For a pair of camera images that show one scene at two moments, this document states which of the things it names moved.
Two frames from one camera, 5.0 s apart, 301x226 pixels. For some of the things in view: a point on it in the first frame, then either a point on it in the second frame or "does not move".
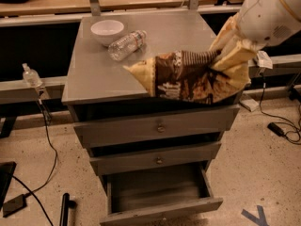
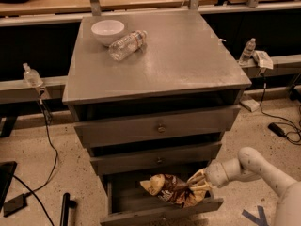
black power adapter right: (273, 127) does not move
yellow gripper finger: (227, 36) -> (198, 177)
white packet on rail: (263, 59) does not move
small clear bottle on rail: (31, 76) does not move
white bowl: (107, 31) does not move
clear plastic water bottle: (126, 45) does not move
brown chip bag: (168, 77) -> (196, 191)
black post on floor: (67, 204) does not move
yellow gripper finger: (243, 50) -> (199, 190)
